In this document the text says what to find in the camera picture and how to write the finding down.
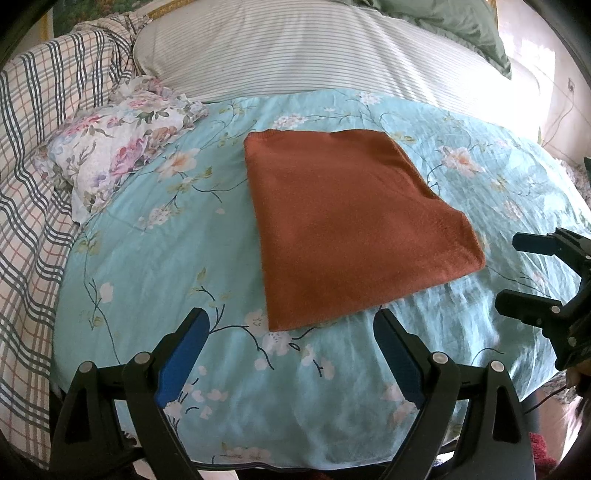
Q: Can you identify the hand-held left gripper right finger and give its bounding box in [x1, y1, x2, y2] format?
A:
[373, 308, 537, 480]

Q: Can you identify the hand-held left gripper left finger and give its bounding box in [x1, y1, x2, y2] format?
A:
[50, 307, 211, 480]

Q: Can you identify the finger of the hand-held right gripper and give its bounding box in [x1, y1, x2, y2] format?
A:
[495, 288, 571, 335]
[512, 227, 591, 274]

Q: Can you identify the rust orange towel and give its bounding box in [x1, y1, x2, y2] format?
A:
[243, 129, 488, 333]

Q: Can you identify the light blue floral blanket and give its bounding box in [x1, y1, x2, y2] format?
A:
[50, 88, 591, 472]

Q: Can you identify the dark red cloth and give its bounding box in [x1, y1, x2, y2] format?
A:
[526, 431, 555, 480]

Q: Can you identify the white floral pillow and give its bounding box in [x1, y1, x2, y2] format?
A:
[33, 76, 209, 226]

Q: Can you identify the plaid bed sheet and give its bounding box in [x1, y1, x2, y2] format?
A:
[0, 11, 139, 467]

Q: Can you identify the striped white pillow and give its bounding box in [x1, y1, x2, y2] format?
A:
[133, 0, 542, 139]

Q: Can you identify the thin wall cable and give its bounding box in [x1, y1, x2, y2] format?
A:
[541, 78, 578, 148]

